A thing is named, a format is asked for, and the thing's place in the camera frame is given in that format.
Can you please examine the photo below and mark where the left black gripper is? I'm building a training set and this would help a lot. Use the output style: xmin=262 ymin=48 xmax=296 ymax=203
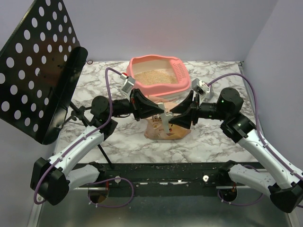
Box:
xmin=108 ymin=88 xmax=164 ymax=122

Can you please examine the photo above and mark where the grey bag sealing clip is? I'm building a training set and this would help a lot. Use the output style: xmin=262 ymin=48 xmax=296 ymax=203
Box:
xmin=158 ymin=102 xmax=173 ymax=133

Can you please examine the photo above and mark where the beige cat litter bag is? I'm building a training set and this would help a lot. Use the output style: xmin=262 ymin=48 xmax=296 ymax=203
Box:
xmin=143 ymin=96 xmax=192 ymax=140

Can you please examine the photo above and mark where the pink cat litter box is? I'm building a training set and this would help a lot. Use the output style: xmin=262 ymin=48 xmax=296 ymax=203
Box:
xmin=126 ymin=55 xmax=191 ymax=97

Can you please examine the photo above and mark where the silver metal litter scoop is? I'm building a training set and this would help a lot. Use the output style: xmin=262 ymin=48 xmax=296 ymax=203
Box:
xmin=205 ymin=86 xmax=214 ymax=101

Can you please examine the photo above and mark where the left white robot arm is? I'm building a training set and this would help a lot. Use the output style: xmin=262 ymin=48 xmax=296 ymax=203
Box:
xmin=30 ymin=89 xmax=165 ymax=205

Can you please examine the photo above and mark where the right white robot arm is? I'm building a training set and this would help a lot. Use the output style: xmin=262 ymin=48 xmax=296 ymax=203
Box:
xmin=169 ymin=87 xmax=303 ymax=213

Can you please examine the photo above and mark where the clean litter in box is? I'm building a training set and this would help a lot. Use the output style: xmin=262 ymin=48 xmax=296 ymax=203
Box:
xmin=134 ymin=70 xmax=178 ymax=86

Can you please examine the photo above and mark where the black perforated music stand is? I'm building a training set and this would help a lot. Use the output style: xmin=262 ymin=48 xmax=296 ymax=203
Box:
xmin=0 ymin=0 xmax=122 ymax=169

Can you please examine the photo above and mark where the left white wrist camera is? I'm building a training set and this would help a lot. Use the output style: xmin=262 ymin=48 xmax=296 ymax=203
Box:
xmin=120 ymin=73 xmax=136 ymax=98

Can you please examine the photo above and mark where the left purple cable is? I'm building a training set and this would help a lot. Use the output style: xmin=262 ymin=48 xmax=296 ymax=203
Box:
xmin=33 ymin=68 xmax=134 ymax=209

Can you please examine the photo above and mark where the purple cable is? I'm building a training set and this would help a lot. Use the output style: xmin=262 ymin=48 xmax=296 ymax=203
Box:
xmin=33 ymin=68 xmax=134 ymax=209
xmin=205 ymin=73 xmax=303 ymax=206

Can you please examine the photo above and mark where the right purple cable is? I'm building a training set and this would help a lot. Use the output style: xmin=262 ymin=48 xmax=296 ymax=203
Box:
xmin=205 ymin=73 xmax=303 ymax=206

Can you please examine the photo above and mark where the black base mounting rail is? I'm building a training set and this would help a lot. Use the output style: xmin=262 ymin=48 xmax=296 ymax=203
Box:
xmin=78 ymin=162 xmax=263 ymax=197

